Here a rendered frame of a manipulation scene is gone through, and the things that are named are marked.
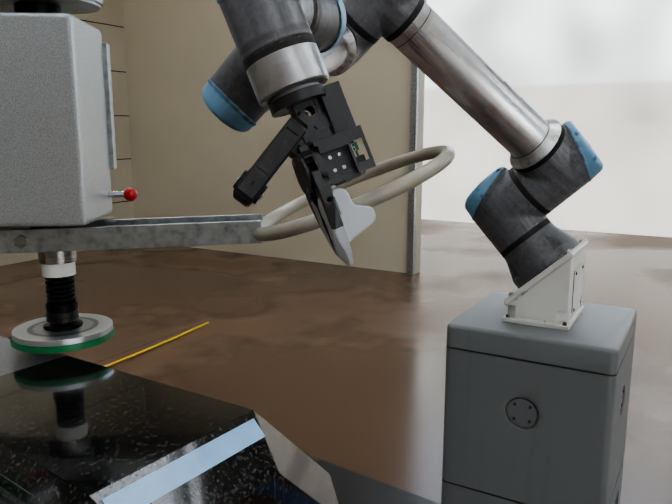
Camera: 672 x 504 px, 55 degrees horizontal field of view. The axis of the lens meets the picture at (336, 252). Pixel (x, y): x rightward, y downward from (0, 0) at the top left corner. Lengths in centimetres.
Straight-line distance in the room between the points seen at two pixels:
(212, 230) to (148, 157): 654
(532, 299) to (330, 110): 99
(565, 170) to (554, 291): 29
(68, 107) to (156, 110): 642
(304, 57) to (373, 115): 539
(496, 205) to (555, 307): 29
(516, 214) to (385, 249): 456
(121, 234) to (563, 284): 102
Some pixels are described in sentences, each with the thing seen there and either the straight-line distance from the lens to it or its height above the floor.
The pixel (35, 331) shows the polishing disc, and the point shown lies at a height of 88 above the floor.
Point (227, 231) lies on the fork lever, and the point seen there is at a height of 111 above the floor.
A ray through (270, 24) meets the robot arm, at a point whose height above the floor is 144.
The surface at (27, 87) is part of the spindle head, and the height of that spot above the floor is 140.
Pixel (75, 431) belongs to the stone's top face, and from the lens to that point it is 120.
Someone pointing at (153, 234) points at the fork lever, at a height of 110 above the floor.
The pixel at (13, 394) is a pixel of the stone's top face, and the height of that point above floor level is 83.
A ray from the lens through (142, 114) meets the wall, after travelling 798.
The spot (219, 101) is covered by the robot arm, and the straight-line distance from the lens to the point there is 94.
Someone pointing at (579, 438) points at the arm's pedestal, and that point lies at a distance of 164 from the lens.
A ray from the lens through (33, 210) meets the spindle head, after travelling 144.
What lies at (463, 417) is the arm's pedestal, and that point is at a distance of 170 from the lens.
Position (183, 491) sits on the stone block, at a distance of 107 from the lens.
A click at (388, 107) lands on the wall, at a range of 608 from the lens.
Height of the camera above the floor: 132
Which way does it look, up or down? 11 degrees down
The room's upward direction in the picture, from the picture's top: straight up
